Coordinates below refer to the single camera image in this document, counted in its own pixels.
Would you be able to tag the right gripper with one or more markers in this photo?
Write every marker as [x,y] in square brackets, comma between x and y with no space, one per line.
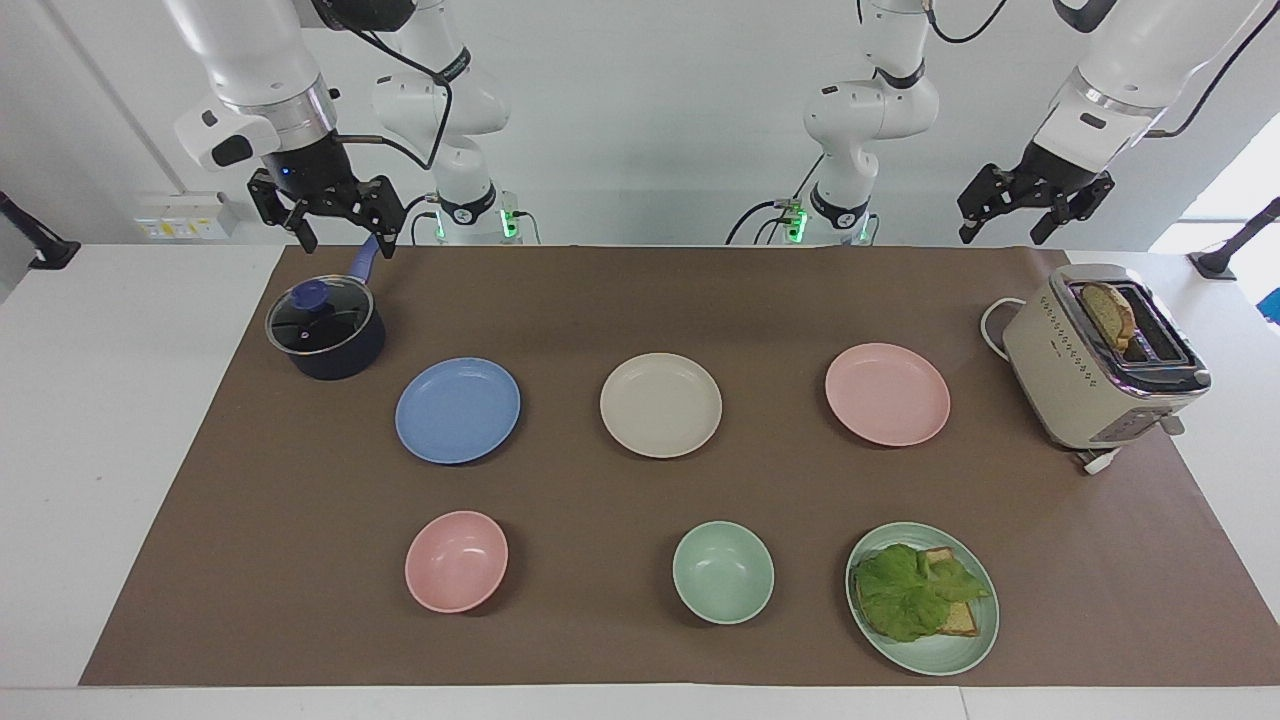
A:
[310,165]

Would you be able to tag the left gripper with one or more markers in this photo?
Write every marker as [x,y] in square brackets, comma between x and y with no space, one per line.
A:
[1055,172]

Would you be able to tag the glass lid with blue knob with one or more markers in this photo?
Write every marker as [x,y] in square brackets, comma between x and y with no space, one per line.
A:
[318,315]

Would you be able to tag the toast bread slice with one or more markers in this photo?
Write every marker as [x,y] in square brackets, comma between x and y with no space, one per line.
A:
[962,618]
[1108,312]

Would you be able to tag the dark blue pot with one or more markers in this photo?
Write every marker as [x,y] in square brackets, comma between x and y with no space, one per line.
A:
[345,355]

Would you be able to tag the cream toaster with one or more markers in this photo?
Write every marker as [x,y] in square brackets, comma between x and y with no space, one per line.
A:
[1065,385]

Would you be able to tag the black stand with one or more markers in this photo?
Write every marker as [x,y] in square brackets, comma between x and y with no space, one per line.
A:
[1225,258]
[45,250]

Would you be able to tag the blue plate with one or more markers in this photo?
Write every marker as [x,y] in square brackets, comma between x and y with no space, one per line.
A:
[457,411]

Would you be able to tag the pink plate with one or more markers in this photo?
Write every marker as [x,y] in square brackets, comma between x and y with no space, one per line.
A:
[887,394]

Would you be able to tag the white plug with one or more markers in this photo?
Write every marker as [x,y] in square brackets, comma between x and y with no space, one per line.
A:
[1100,461]

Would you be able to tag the pink bowl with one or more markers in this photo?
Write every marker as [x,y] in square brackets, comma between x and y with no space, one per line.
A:
[456,561]

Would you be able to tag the beige plate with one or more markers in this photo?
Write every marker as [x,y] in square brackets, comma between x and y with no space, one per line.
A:
[660,405]

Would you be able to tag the green lettuce leaf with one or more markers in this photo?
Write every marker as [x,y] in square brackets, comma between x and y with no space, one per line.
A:
[905,595]

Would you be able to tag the green plate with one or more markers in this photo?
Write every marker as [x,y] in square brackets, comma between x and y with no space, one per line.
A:
[950,655]

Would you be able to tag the green bowl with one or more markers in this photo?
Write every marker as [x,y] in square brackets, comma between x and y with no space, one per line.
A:
[723,572]

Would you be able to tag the white wall socket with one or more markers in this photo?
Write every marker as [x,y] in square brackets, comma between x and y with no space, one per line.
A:
[180,215]

